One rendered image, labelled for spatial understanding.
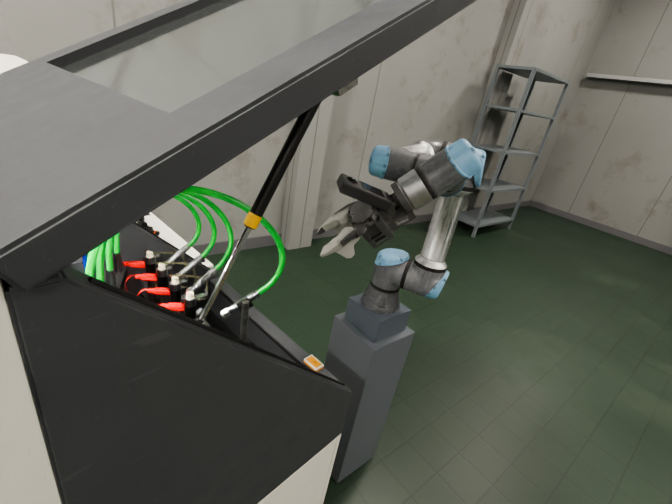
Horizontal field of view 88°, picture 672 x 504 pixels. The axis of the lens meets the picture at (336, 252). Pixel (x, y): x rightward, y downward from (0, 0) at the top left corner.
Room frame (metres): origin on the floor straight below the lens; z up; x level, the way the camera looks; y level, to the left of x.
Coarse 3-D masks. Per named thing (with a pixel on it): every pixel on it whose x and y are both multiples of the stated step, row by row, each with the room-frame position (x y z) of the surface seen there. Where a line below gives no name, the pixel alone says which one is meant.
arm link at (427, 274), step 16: (448, 144) 1.17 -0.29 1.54; (480, 176) 1.10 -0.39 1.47; (464, 192) 1.12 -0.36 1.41; (448, 208) 1.13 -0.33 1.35; (432, 224) 1.15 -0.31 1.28; (448, 224) 1.12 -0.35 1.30; (432, 240) 1.13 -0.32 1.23; (448, 240) 1.12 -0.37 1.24; (416, 256) 1.17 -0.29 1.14; (432, 256) 1.12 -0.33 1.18; (416, 272) 1.12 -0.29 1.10; (432, 272) 1.10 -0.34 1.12; (448, 272) 1.13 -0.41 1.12; (416, 288) 1.10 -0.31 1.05; (432, 288) 1.08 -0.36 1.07
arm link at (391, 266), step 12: (384, 252) 1.19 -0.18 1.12; (396, 252) 1.20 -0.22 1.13; (384, 264) 1.15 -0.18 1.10; (396, 264) 1.14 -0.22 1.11; (408, 264) 1.15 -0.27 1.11; (372, 276) 1.18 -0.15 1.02; (384, 276) 1.14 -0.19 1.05; (396, 276) 1.13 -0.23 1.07; (384, 288) 1.14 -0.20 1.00; (396, 288) 1.15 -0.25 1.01
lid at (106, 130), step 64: (192, 0) 1.02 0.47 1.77; (256, 0) 0.95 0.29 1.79; (320, 0) 0.81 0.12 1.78; (384, 0) 0.63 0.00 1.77; (448, 0) 0.62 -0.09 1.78; (64, 64) 0.78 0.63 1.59; (128, 64) 0.68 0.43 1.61; (192, 64) 0.60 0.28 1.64; (256, 64) 0.54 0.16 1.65; (320, 64) 0.44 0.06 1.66; (0, 128) 0.45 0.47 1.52; (64, 128) 0.41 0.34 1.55; (128, 128) 0.37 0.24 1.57; (192, 128) 0.34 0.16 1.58; (256, 128) 0.38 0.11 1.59; (0, 192) 0.29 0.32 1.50; (64, 192) 0.27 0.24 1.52; (128, 192) 0.28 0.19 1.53; (0, 256) 0.21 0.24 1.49; (64, 256) 0.24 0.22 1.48
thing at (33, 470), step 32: (0, 288) 0.22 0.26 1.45; (0, 320) 0.22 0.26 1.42; (0, 352) 0.21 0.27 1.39; (0, 384) 0.21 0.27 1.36; (0, 416) 0.20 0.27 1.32; (32, 416) 0.22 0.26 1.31; (0, 448) 0.20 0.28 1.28; (32, 448) 0.21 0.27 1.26; (0, 480) 0.19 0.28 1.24; (32, 480) 0.21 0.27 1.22
